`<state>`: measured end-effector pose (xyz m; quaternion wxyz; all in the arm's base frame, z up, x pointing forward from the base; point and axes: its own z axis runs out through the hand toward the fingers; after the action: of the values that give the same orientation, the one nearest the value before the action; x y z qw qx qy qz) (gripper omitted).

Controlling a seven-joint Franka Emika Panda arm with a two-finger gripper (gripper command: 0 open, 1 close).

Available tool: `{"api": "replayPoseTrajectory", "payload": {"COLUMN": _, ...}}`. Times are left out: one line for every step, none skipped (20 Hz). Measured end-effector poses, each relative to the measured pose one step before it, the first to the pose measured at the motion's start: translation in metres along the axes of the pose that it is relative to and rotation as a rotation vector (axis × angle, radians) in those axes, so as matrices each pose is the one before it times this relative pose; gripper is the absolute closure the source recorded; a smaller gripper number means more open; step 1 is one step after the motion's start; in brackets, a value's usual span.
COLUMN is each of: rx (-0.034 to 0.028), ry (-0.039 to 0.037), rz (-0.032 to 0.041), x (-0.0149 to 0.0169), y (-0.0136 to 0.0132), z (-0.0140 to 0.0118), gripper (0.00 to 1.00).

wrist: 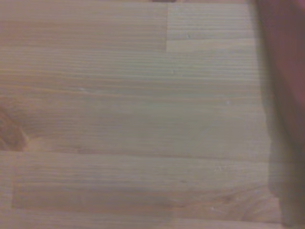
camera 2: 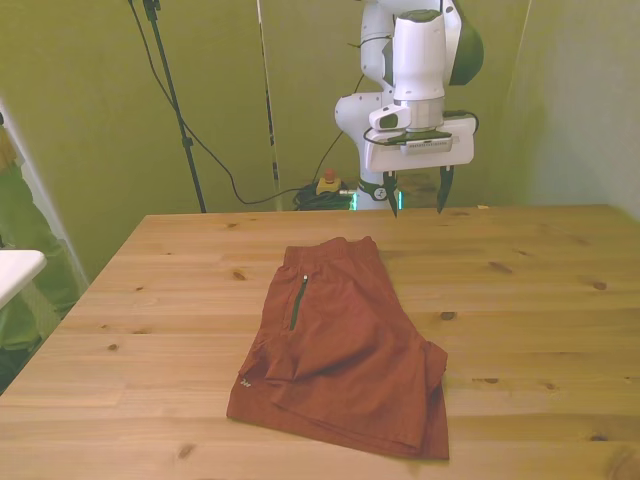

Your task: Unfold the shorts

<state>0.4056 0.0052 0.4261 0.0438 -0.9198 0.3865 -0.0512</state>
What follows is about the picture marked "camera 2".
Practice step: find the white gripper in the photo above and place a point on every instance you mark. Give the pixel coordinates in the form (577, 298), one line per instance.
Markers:
(425, 152)

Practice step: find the rust red shorts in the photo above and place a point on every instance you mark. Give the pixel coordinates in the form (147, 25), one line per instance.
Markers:
(345, 350)

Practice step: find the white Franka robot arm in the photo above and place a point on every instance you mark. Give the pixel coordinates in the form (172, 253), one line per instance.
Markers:
(420, 60)

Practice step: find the yellow emergency stop button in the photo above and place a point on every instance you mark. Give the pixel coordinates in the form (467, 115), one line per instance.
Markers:
(329, 184)

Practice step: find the white vertical pole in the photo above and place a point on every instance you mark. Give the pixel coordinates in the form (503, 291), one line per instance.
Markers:
(268, 100)

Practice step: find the black tripod stand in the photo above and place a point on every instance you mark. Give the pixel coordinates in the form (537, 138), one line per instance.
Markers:
(175, 110)

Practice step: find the white table edge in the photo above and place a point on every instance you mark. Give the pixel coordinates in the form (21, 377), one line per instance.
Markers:
(17, 272)

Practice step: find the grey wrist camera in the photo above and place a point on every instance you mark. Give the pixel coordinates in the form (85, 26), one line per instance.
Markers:
(427, 146)

